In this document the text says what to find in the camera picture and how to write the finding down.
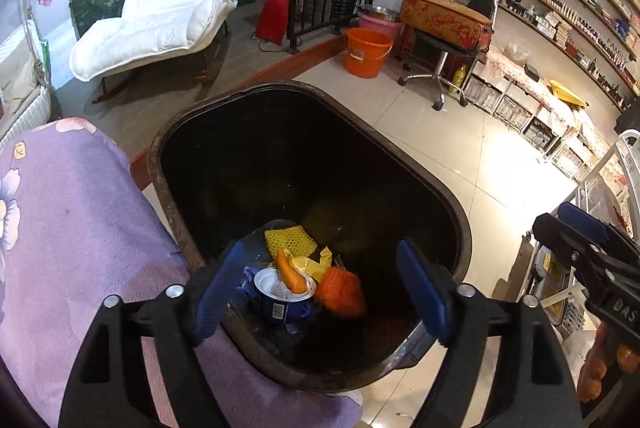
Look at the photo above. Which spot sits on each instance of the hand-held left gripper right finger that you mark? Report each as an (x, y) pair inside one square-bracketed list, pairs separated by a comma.
[(425, 293)]

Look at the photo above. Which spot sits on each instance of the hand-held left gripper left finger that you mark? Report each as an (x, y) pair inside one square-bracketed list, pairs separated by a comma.
[(220, 288)]

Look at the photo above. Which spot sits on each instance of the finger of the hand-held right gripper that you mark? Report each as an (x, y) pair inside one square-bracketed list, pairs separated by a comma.
[(582, 220), (562, 238)]

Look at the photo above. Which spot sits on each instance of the purple plastic bag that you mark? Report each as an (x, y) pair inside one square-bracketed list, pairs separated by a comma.
[(250, 285)]

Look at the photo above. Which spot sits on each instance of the blue instant noodle cup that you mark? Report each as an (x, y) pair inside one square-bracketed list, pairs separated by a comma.
[(280, 300)]

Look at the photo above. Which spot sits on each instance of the orange carrot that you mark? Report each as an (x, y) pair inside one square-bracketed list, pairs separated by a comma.
[(291, 277)]

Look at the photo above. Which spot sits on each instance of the orange foam net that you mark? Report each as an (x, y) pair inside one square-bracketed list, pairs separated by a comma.
[(341, 292)]

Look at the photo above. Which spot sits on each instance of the yellow foam net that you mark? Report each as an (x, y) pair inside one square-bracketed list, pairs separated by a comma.
[(290, 239)]

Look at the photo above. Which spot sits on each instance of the yellow snack bag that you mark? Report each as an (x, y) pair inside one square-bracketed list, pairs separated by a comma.
[(314, 265)]

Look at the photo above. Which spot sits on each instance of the black trash bin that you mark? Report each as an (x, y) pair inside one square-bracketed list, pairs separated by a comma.
[(310, 157)]

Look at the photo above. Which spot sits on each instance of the person's right hand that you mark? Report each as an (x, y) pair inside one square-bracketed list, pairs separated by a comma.
[(605, 365)]

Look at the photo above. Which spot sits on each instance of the clear plastic storage box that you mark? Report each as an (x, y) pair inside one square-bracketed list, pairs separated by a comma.
[(555, 288)]

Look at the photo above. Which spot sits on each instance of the low cabinet with lace cover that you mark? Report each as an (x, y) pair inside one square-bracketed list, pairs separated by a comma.
[(545, 117)]

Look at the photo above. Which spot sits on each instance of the purple floral blanket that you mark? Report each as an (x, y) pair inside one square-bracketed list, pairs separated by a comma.
[(75, 228)]

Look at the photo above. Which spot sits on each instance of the yellow bottle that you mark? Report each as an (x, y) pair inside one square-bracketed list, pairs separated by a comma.
[(457, 78)]

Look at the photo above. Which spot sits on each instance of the patterned cushion stool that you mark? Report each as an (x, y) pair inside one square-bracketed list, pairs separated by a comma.
[(445, 22)]

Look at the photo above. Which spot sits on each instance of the orange plastic bucket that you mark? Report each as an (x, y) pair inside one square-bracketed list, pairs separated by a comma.
[(367, 52)]

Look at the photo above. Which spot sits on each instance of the pink basin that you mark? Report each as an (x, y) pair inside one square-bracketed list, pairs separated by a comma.
[(382, 23)]

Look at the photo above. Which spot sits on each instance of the white wicker sofa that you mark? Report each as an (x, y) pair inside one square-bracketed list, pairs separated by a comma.
[(22, 92)]

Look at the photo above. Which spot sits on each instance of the white cushioned lounge chair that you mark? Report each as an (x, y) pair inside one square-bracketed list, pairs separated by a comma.
[(160, 12)]

